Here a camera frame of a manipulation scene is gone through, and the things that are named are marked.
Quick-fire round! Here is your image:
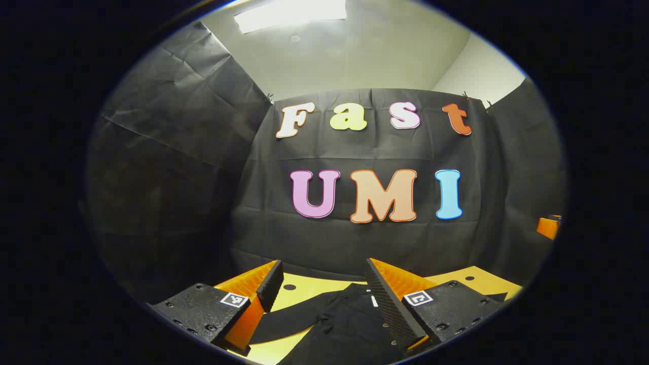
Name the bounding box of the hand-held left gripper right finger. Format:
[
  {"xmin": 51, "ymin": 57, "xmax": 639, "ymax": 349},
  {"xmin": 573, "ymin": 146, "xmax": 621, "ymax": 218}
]
[{"xmin": 365, "ymin": 258, "xmax": 509, "ymax": 355}]

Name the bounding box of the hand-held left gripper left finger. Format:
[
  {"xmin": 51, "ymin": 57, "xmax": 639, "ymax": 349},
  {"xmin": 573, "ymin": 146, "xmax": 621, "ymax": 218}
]
[{"xmin": 147, "ymin": 260, "xmax": 284, "ymax": 356}]

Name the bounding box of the black garment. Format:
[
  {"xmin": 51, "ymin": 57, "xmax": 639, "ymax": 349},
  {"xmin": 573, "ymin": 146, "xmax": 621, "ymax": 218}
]
[{"xmin": 248, "ymin": 282, "xmax": 406, "ymax": 365}]

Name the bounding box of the black backdrop cloth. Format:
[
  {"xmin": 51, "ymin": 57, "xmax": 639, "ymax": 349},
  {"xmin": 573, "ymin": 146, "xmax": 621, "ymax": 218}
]
[{"xmin": 86, "ymin": 20, "xmax": 567, "ymax": 305}]

